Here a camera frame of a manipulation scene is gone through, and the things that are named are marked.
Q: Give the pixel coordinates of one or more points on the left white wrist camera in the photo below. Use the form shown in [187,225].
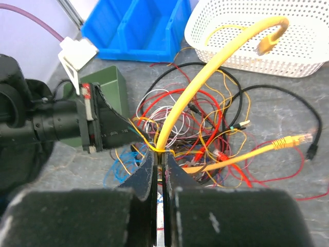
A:
[75,54]

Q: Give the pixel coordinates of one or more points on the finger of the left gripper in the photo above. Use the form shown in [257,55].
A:
[115,130]

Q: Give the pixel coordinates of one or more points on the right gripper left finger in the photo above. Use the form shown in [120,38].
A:
[144,180]

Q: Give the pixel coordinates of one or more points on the green plastic tray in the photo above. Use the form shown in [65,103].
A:
[113,86]

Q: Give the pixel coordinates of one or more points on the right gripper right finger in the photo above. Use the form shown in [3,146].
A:
[173,175]

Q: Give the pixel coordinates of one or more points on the white perforated plastic basket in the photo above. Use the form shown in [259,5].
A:
[300,52]

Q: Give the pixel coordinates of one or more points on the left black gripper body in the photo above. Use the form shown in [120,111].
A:
[51,120]

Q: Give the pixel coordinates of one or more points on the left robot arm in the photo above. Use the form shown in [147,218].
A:
[20,163]

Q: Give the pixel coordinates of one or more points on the blue divided plastic bin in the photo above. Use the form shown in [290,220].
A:
[139,30]

